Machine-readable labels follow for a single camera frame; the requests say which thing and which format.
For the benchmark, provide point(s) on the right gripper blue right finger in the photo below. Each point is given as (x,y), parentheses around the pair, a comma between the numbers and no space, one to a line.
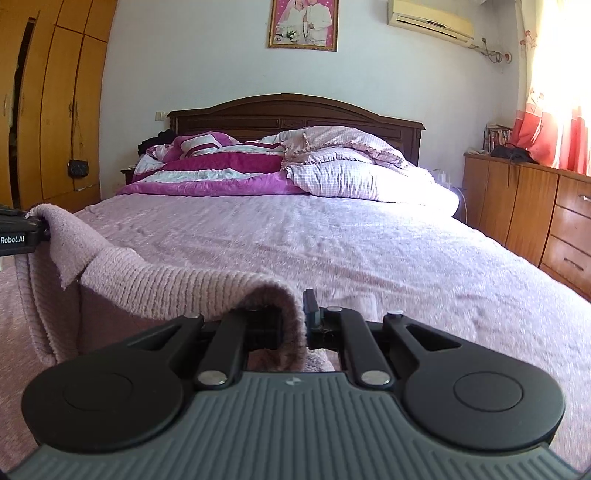
(345,331)

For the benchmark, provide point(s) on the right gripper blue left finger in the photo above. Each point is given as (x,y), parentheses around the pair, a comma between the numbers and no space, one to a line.
(226,355)

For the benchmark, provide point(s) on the pink knitted sweater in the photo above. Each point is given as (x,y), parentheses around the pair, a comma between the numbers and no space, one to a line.
(77,259)

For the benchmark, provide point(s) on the black clothes beside bed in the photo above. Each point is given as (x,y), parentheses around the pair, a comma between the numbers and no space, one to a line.
(162,138)

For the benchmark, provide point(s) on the pink floral bedspread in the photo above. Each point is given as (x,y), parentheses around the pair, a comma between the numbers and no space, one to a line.
(371,257)

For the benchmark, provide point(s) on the black bag on wardrobe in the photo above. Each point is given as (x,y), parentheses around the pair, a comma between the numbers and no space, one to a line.
(77,169)

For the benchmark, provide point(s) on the dark wooden nightstand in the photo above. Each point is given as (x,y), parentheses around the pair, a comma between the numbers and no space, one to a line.
(128,174)

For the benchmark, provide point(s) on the pink checkered ruffled duvet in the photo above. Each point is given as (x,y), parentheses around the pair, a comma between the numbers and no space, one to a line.
(339,161)

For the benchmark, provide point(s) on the orange wooden wardrobe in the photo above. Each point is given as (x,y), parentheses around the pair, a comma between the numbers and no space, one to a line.
(52,61)

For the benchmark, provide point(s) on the magenta white striped quilt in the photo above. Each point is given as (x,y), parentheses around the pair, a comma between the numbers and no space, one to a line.
(212,164)

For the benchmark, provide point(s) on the dark wooden headboard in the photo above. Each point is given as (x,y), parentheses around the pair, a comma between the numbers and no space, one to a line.
(253,117)

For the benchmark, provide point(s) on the wooden dresser with drawers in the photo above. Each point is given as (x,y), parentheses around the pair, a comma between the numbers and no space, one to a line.
(539,213)

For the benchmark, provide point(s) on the black item on dresser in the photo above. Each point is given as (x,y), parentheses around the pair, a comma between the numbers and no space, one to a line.
(512,153)

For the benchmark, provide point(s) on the books on dresser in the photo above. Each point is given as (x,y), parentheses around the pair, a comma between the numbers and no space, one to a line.
(496,135)

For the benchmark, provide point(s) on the red orange curtain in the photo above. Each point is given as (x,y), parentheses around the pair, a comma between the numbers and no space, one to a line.
(553,115)

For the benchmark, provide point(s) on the framed wedding photo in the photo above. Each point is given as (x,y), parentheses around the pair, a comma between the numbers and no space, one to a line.
(304,25)

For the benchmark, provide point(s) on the white wall air conditioner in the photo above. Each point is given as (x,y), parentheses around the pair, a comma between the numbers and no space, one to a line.
(432,22)

